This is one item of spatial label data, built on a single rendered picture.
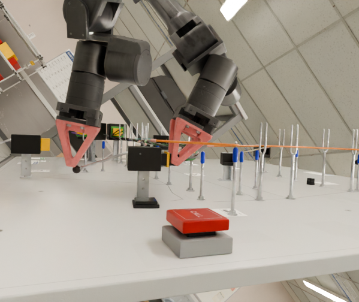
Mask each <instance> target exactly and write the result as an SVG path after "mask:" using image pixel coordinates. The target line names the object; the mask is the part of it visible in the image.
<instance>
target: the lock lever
mask: <svg viewBox="0 0 359 302"><path fill-rule="evenodd" d="M127 154H128V152H122V153H120V154H117V155H114V156H111V157H109V158H105V159H102V160H100V161H96V162H93V163H90V164H87V165H84V166H82V165H81V166H80V170H82V169H84V168H87V167H91V166H93V165H96V164H100V163H102V162H105V161H109V160H111V159H114V158H117V157H120V156H123V155H127Z"/></svg>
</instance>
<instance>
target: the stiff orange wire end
mask: <svg viewBox="0 0 359 302"><path fill-rule="evenodd" d="M147 141H151V142H165V143H184V144H203V145H214V146H239V144H227V143H206V142H194V141H174V140H157V139H150V140H147Z"/></svg>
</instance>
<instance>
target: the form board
mask: <svg viewBox="0 0 359 302"><path fill-rule="evenodd" d="M32 158H44V159H31V160H33V161H46V162H39V163H38V164H31V170H50V172H31V174H32V177H31V178H20V176H21V164H17V163H19V162H21V161H22V157H21V156H17V157H15V158H14V159H12V160H11V161H10V162H8V163H7V164H5V165H4V166H3V167H1V168H0V302H140V301H148V300H156V299H161V298H168V297H176V296H181V295H189V294H197V293H202V292H210V291H218V290H223V289H230V288H238V287H243V286H251V285H259V284H263V283H272V282H280V281H284V280H292V279H300V278H305V277H312V276H320V275H325V274H333V273H341V272H346V271H354V270H359V192H347V191H348V189H350V180H351V178H350V177H345V176H338V175H334V174H330V175H333V176H324V181H325V182H330V183H335V184H338V185H325V186H326V187H319V186H320V184H319V183H315V185H307V184H306V183H307V178H312V179H315V182H321V181H322V175H318V174H311V173H305V172H315V171H308V170H301V169H297V180H298V181H295V180H293V187H292V195H293V196H294V198H295V199H294V200H290V199H286V198H285V197H288V195H289V182H290V172H291V168H290V167H283V166H281V169H280V174H281V176H282V177H276V176H277V175H278V174H279V166H278V165H272V164H265V170H264V171H267V172H268V173H263V181H262V193H261V196H262V198H263V199H264V201H256V200H255V199H256V198H257V197H258V189H252V188H253V187H254V184H255V172H253V171H254V170H255V162H254V161H247V160H243V166H242V189H241V191H242V193H243V195H236V193H237V191H239V175H240V169H236V180H237V181H236V193H235V205H234V208H235V209H236V210H238V211H240V212H242V213H244V214H246V215H248V216H236V217H226V218H228V219H229V221H230V223H229V230H227V231H222V232H224V233H226V234H228V235H229V236H230V237H232V238H233V252H232V253H226V254H220V255H209V256H198V257H191V258H179V257H178V256H177V255H176V254H175V253H174V252H173V251H172V250H171V249H170V248H169V247H168V246H167V245H166V244H165V243H164V242H163V241H162V226H164V225H172V224H171V223H169V222H168V221H167V220H166V215H167V210H170V209H196V208H208V209H230V208H231V196H232V184H233V181H219V180H218V178H222V177H223V165H221V164H220V159H205V163H204V173H203V175H205V176H203V197H204V198H205V200H197V198H198V196H200V178H201V176H192V188H193V190H195V191H193V192H188V191H186V190H187V189H188V187H189V175H186V174H189V171H190V165H185V164H190V163H184V162H183V163H181V164H180V165H179V166H171V177H170V182H171V184H173V185H166V184H167V182H168V167H161V171H158V178H159V179H153V178H155V173H156V171H150V175H149V197H155V198H156V200H157V202H158V203H159V208H158V209H134V208H133V205H132V200H134V198H135V194H137V171H128V169H127V167H124V166H125V164H126V161H122V163H123V164H118V163H119V162H120V161H119V160H109V161H105V162H104V170H105V171H100V170H101V169H102V163H100V164H96V165H93V166H91V167H87V168H86V170H87V171H88V173H82V171H83V170H84V169H82V170H81V171H80V172H79V173H77V174H76V173H73V167H68V166H66V163H65V158H64V157H32ZM325 174H326V173H325Z"/></svg>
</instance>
